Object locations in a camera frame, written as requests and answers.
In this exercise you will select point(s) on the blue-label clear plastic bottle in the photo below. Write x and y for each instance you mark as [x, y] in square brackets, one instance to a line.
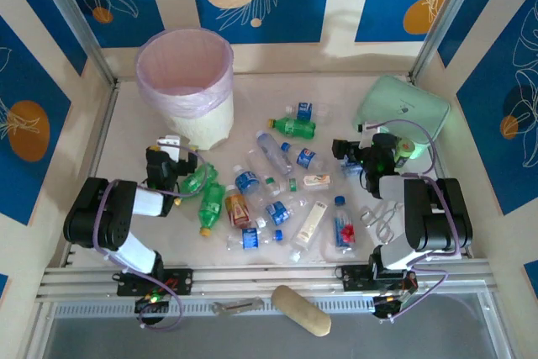
[277, 212]
[351, 170]
[247, 182]
[303, 111]

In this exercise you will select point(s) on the green Sprite bottle yellow cap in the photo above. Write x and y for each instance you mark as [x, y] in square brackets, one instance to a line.
[294, 128]
[211, 205]
[199, 178]

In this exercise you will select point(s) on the Pepsi-label clear bottle blue cap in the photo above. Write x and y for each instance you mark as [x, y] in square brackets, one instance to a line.
[305, 158]

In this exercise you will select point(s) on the red-orange label plastic bottle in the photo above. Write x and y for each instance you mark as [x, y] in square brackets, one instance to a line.
[237, 209]

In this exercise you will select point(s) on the clear bottle pale blue cap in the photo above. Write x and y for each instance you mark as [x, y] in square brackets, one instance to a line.
[273, 153]

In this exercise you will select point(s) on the red flower label bottle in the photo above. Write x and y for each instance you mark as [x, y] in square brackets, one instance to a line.
[344, 228]

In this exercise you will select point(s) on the small green-label clear bottle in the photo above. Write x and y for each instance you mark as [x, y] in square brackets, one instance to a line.
[273, 186]

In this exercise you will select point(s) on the blue-label bottle with blue cap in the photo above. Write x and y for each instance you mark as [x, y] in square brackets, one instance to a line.
[251, 238]

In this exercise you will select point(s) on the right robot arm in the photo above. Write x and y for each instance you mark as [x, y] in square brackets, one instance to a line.
[437, 216]

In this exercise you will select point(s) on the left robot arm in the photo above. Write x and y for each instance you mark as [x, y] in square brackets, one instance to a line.
[147, 201]

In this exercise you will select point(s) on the white ribbed waste bin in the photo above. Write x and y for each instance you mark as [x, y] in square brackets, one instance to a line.
[206, 128]

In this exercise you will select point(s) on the lilac plastic bin liner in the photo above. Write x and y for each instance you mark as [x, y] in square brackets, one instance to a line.
[185, 60]

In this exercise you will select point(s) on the mint green zip pouch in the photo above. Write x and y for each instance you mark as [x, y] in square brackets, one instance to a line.
[403, 102]

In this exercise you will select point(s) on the metal scissors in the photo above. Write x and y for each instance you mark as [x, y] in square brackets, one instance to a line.
[384, 224]

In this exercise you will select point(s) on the beige foam roll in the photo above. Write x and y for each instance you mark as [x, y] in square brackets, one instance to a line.
[300, 310]

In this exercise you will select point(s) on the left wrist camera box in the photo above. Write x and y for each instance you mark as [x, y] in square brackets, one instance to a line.
[170, 144]

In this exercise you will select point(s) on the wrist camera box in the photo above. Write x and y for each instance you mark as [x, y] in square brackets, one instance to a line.
[170, 144]
[366, 127]

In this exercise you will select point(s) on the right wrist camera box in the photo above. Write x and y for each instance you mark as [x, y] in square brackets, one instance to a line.
[366, 127]

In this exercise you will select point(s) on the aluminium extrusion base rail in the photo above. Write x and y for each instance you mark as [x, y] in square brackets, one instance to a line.
[269, 279]

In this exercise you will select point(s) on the metal hinge bracket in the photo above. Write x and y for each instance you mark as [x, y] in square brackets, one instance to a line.
[237, 306]

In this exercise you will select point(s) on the aluminium frame post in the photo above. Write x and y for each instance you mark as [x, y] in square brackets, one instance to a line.
[448, 10]
[72, 10]

